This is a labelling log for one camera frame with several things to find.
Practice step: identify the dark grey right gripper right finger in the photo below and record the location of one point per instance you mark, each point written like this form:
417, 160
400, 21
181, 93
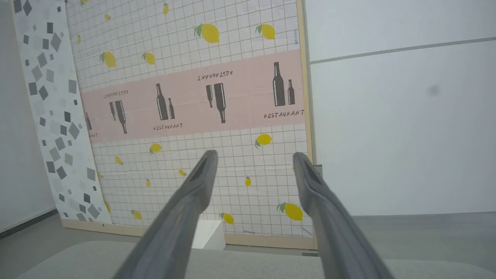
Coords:
333, 232

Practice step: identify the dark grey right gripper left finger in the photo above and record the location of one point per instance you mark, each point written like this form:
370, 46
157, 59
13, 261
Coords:
182, 217

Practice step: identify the white box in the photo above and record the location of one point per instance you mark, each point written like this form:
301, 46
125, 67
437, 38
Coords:
211, 234

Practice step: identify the lemon print partition panel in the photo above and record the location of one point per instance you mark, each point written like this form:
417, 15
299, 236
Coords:
193, 97

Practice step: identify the grey fabric sofa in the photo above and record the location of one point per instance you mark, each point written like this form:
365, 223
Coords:
252, 267

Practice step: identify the grey diamond print panel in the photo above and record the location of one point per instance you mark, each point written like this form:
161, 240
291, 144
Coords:
54, 116

